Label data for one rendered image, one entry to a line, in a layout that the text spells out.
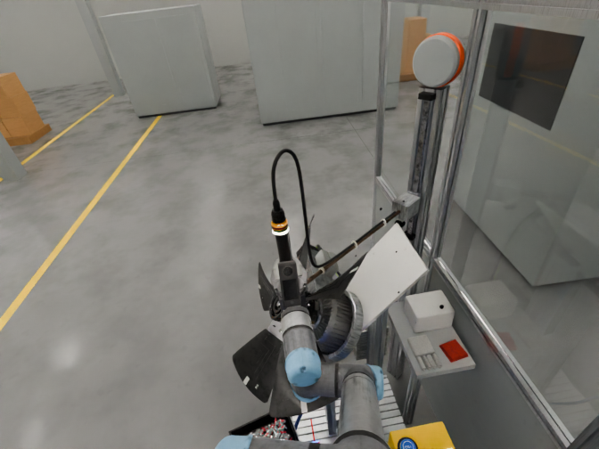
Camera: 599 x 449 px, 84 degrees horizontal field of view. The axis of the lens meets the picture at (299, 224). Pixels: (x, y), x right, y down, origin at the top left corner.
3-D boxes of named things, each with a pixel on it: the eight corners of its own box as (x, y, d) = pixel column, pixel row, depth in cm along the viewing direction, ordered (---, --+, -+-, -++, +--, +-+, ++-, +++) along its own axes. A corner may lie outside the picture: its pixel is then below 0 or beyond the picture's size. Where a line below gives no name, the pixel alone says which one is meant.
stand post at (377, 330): (371, 415, 198) (381, 281, 130) (376, 431, 191) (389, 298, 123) (364, 416, 198) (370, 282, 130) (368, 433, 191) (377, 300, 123)
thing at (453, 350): (455, 340, 139) (456, 337, 137) (468, 356, 132) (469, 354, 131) (438, 346, 137) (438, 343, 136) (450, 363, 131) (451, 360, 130)
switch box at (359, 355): (380, 338, 169) (381, 311, 156) (386, 355, 162) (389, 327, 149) (351, 344, 168) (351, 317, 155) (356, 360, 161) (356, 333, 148)
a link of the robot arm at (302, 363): (289, 393, 72) (283, 372, 67) (283, 348, 81) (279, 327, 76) (324, 386, 73) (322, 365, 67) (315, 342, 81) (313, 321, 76)
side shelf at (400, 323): (432, 299, 160) (433, 295, 158) (474, 368, 131) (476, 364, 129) (384, 308, 159) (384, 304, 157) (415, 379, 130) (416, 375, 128)
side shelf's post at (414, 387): (408, 416, 196) (427, 330, 147) (411, 423, 193) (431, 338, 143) (402, 418, 196) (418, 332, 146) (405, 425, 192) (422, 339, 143)
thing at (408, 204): (405, 206, 140) (406, 189, 135) (420, 212, 136) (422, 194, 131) (390, 216, 135) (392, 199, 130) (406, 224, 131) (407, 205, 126)
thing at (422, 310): (434, 299, 156) (438, 283, 150) (452, 327, 143) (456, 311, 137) (399, 306, 156) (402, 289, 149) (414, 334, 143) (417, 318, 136)
